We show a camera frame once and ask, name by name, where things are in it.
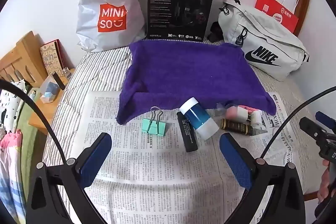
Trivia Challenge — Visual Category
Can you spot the pink and blue cloth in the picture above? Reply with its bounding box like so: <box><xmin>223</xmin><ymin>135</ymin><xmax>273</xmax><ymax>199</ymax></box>
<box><xmin>0</xmin><ymin>130</ymin><xmax>30</xmax><ymax>214</ymax></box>

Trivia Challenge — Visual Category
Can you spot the blue and white bottle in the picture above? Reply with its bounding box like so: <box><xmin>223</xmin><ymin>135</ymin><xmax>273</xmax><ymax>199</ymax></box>
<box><xmin>179</xmin><ymin>98</ymin><xmax>219</xmax><ymax>140</ymax></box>

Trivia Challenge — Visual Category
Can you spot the black rectangular stick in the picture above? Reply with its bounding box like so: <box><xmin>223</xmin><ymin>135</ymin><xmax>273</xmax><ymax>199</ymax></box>
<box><xmin>176</xmin><ymin>111</ymin><xmax>198</xmax><ymax>153</ymax></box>

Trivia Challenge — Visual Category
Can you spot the orange capped glue tube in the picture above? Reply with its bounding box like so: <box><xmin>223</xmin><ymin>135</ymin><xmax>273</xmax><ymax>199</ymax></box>
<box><xmin>226</xmin><ymin>106</ymin><xmax>239</xmax><ymax>120</ymax></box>

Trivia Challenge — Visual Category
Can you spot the black headset box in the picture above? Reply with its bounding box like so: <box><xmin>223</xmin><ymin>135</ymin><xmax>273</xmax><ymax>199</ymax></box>
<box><xmin>146</xmin><ymin>0</ymin><xmax>216</xmax><ymax>42</ymax></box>

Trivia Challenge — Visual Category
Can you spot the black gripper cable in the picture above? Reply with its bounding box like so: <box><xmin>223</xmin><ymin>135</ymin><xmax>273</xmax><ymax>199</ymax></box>
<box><xmin>261</xmin><ymin>87</ymin><xmax>336</xmax><ymax>160</ymax></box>
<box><xmin>0</xmin><ymin>79</ymin><xmax>67</xmax><ymax>165</ymax></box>

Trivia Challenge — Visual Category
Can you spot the black flat device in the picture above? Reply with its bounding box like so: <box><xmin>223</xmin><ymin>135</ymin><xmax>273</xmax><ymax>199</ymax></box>
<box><xmin>52</xmin><ymin>73</ymin><xmax>66</xmax><ymax>90</ymax></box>

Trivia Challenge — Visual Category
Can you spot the newspaper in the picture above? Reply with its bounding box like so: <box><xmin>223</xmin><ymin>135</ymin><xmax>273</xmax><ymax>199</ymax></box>
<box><xmin>71</xmin><ymin>91</ymin><xmax>298</xmax><ymax>224</ymax></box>

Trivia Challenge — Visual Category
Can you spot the white plastic shopping bag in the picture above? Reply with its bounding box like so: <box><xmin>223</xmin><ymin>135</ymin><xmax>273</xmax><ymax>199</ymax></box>
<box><xmin>76</xmin><ymin>0</ymin><xmax>146</xmax><ymax>53</ymax></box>

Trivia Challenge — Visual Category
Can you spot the purple towel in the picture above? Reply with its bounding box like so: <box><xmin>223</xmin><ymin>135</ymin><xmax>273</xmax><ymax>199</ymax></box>
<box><xmin>117</xmin><ymin>40</ymin><xmax>277</xmax><ymax>126</ymax></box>

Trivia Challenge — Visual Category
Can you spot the person's right hand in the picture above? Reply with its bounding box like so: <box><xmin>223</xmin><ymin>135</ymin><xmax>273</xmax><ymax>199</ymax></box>
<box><xmin>317</xmin><ymin>160</ymin><xmax>336</xmax><ymax>205</ymax></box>

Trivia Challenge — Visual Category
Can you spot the wooden frame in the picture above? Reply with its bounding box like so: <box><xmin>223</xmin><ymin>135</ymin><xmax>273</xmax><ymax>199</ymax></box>
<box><xmin>297</xmin><ymin>0</ymin><xmax>313</xmax><ymax>37</ymax></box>

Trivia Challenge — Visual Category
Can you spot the red paper bag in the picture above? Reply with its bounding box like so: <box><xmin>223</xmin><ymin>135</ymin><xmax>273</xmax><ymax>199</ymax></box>
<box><xmin>254</xmin><ymin>0</ymin><xmax>300</xmax><ymax>36</ymax></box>

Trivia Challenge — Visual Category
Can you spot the polka dot cloth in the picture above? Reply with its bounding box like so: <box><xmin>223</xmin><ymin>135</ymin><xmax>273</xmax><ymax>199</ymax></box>
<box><xmin>0</xmin><ymin>80</ymin><xmax>27</xmax><ymax>140</ymax></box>

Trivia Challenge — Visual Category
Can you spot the white charger plug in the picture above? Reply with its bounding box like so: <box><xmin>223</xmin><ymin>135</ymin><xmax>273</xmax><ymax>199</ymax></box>
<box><xmin>236</xmin><ymin>106</ymin><xmax>249</xmax><ymax>123</ymax></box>

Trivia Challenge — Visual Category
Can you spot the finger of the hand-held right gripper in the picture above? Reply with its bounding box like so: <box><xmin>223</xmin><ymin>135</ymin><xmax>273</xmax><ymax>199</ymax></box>
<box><xmin>315</xmin><ymin>111</ymin><xmax>336</xmax><ymax>133</ymax></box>
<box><xmin>300</xmin><ymin>117</ymin><xmax>330</xmax><ymax>140</ymax></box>

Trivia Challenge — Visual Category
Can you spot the patterned notebook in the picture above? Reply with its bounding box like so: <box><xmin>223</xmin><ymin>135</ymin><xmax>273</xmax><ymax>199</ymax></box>
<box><xmin>39</xmin><ymin>40</ymin><xmax>67</xmax><ymax>75</ymax></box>

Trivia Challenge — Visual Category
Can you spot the wooden nightstand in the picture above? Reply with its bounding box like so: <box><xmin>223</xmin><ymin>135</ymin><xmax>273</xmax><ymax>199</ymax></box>
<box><xmin>28</xmin><ymin>67</ymin><xmax>76</xmax><ymax>135</ymax></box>

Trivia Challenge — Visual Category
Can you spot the blue and white box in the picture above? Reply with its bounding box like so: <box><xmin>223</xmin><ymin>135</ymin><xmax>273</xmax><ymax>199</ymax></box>
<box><xmin>39</xmin><ymin>77</ymin><xmax>62</xmax><ymax>104</ymax></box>

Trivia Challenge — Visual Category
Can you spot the black and gold utility knife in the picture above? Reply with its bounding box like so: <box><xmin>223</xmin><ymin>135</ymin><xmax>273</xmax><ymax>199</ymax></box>
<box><xmin>220</xmin><ymin>119</ymin><xmax>268</xmax><ymax>135</ymax></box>

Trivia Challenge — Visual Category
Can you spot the white roll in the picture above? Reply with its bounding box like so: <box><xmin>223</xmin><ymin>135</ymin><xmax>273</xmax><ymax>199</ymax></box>
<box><xmin>249</xmin><ymin>111</ymin><xmax>263</xmax><ymax>127</ymax></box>

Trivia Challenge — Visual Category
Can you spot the teal binder clip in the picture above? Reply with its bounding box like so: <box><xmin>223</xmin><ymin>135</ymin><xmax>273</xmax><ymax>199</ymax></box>
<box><xmin>142</xmin><ymin>107</ymin><xmax>168</xmax><ymax>136</ymax></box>

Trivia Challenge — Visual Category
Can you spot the white waist bag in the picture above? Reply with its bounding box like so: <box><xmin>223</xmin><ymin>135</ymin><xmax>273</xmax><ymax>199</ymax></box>
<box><xmin>217</xmin><ymin>0</ymin><xmax>310</xmax><ymax>82</ymax></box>

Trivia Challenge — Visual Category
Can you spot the wooden chair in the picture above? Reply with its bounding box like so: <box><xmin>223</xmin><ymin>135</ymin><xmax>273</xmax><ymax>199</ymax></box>
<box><xmin>0</xmin><ymin>31</ymin><xmax>48</xmax><ymax>83</ymax></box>

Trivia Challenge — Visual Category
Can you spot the small pale blue cap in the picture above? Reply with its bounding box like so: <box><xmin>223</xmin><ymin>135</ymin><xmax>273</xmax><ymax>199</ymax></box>
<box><xmin>215</xmin><ymin>102</ymin><xmax>229</xmax><ymax>117</ymax></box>

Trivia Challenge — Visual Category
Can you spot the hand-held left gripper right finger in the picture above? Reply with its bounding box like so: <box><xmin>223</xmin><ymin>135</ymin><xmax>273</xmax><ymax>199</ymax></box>
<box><xmin>219</xmin><ymin>133</ymin><xmax>306</xmax><ymax>224</ymax></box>

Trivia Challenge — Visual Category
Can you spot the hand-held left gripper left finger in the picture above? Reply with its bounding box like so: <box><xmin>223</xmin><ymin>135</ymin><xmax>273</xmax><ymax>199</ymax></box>
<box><xmin>26</xmin><ymin>132</ymin><xmax>113</xmax><ymax>224</ymax></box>

